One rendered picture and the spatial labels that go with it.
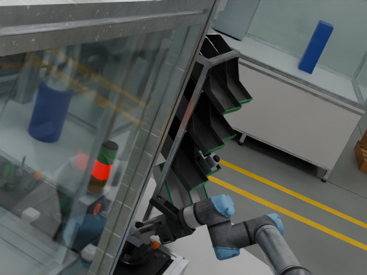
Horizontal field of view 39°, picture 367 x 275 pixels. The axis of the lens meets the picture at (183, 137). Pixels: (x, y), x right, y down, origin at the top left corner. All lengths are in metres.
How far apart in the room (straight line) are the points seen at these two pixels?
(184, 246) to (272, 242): 0.76
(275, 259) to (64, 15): 1.14
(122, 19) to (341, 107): 5.20
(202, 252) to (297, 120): 3.59
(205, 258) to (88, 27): 1.84
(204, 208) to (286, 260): 0.34
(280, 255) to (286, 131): 4.30
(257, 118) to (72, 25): 5.29
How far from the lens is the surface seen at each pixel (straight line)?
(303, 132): 5.66
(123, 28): 0.42
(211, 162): 2.01
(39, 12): 0.32
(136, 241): 1.76
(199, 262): 2.13
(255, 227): 1.59
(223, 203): 1.57
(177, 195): 2.02
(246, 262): 2.27
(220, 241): 1.58
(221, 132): 2.00
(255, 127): 5.67
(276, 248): 1.44
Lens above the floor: 2.07
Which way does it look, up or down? 23 degrees down
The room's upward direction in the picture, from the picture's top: 22 degrees clockwise
